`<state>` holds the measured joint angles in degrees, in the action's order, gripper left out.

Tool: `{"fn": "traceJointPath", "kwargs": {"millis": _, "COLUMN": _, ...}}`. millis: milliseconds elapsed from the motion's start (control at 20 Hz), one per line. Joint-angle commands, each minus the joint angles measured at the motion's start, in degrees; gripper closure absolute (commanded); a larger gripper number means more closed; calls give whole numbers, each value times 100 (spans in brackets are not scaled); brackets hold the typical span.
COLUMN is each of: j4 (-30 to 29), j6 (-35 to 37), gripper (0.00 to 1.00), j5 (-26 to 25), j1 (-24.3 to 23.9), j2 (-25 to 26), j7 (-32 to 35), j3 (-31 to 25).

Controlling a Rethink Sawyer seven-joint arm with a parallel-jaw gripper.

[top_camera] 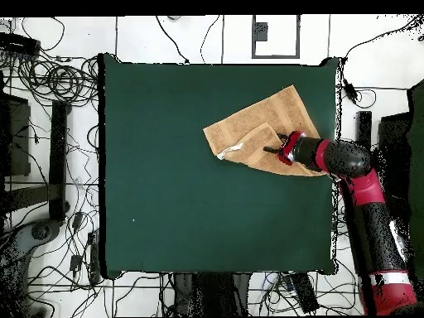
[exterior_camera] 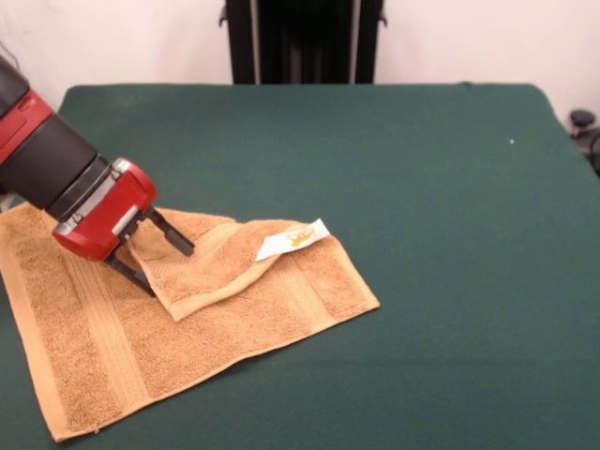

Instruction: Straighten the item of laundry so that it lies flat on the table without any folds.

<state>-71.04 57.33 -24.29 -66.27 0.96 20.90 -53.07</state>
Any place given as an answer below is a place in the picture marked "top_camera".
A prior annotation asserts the gray chair base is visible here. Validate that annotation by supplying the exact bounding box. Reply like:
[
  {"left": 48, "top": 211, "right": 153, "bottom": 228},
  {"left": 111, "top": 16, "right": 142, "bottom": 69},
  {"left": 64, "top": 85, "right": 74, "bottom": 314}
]
[{"left": 0, "top": 218, "right": 64, "bottom": 317}]

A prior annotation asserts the black box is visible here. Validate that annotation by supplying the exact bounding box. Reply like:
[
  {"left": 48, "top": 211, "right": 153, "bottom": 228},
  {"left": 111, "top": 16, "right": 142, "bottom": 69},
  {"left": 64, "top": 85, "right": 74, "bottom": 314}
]
[
  {"left": 377, "top": 112, "right": 412, "bottom": 213},
  {"left": 0, "top": 92, "right": 31, "bottom": 177}
]

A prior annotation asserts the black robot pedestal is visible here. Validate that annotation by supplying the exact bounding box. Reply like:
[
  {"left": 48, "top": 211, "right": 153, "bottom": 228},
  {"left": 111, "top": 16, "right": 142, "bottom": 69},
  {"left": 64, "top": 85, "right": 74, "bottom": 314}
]
[{"left": 171, "top": 272, "right": 251, "bottom": 317}]

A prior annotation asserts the gray floor hatch frame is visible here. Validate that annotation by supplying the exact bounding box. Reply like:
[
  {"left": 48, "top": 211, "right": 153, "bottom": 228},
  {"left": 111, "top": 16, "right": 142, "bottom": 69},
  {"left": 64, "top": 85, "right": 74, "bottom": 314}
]
[{"left": 251, "top": 14, "right": 301, "bottom": 60}]

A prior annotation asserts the tan terry towel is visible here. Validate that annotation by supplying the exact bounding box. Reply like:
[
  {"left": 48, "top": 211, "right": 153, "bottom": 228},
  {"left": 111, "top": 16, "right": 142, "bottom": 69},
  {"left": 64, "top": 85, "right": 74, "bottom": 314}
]
[{"left": 202, "top": 84, "right": 327, "bottom": 177}]

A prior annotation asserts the dark green table cloth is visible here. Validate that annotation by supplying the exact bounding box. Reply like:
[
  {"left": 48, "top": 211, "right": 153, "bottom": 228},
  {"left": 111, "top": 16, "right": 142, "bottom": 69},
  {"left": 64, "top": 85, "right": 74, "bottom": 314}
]
[{"left": 98, "top": 52, "right": 343, "bottom": 280}]

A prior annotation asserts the black stand base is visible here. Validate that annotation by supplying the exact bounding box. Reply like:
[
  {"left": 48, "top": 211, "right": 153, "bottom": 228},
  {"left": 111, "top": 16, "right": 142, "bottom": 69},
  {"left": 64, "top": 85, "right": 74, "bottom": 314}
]
[
  {"left": 355, "top": 110, "right": 373, "bottom": 143},
  {"left": 2, "top": 99, "right": 70, "bottom": 222}
]

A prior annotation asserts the gray floor socket box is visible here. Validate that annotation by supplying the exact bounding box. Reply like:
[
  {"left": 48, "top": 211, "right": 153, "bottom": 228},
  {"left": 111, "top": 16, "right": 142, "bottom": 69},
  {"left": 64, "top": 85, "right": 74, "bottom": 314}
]
[{"left": 254, "top": 22, "right": 269, "bottom": 42}]

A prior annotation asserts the black flat device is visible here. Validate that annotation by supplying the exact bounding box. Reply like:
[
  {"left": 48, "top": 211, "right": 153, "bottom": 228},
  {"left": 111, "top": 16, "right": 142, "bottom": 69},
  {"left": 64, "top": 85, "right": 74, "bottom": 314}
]
[{"left": 0, "top": 32, "right": 41, "bottom": 56}]

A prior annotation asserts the black power strip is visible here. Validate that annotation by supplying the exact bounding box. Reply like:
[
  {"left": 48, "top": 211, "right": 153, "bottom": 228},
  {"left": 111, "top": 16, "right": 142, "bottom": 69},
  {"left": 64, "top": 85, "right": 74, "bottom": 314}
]
[
  {"left": 87, "top": 231, "right": 101, "bottom": 286},
  {"left": 290, "top": 272, "right": 320, "bottom": 314}
]

